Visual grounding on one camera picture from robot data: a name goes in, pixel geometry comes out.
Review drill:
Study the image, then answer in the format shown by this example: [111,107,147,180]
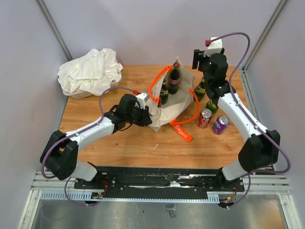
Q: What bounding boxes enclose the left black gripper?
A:
[126,103,152,127]

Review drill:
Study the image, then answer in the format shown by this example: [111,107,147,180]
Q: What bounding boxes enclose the canvas tote bag orange handles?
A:
[146,59,200,143]

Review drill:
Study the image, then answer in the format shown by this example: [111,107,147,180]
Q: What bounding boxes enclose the green bottle gold foil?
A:
[205,99,219,115]

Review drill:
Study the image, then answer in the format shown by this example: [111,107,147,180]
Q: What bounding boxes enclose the red cola can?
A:
[197,109,213,128]

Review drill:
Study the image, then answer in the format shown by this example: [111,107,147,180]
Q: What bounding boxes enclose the purple soda can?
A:
[212,115,230,135]

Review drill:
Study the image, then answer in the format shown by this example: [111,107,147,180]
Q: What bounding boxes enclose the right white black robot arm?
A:
[192,48,280,191]

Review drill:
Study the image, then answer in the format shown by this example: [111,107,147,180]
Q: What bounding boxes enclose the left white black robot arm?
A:
[40,93,152,189]

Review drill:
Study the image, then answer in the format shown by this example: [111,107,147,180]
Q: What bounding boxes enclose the red can left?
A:
[157,98,162,108]

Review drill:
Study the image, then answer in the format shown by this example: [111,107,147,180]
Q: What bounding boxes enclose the cola glass bottle red cap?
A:
[168,62,180,94]

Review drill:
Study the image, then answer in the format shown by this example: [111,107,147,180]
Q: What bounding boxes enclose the white crumpled cloth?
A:
[58,48,123,96]

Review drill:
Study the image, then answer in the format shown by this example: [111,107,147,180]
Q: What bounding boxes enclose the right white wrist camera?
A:
[203,37,223,57]

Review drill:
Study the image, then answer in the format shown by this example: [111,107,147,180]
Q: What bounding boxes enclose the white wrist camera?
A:
[135,92,150,109]
[203,37,223,57]

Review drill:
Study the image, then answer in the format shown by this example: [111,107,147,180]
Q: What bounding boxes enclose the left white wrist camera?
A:
[135,92,150,109]

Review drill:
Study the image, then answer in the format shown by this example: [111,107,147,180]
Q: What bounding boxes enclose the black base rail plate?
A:
[74,166,244,201]

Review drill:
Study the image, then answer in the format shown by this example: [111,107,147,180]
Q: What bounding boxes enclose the right aluminium frame post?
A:
[242,0,290,71]

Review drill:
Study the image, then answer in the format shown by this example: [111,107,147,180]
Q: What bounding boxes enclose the aluminium frame post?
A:
[35,0,72,61]
[242,0,290,71]

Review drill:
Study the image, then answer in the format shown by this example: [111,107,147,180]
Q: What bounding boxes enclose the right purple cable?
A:
[209,32,291,210]

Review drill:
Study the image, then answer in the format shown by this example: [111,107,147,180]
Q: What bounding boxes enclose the purple cable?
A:
[209,32,291,210]
[41,87,138,207]

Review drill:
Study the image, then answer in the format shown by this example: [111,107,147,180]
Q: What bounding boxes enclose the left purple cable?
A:
[41,87,138,207]

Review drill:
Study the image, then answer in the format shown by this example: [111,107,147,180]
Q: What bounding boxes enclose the left aluminium frame post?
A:
[35,0,72,61]

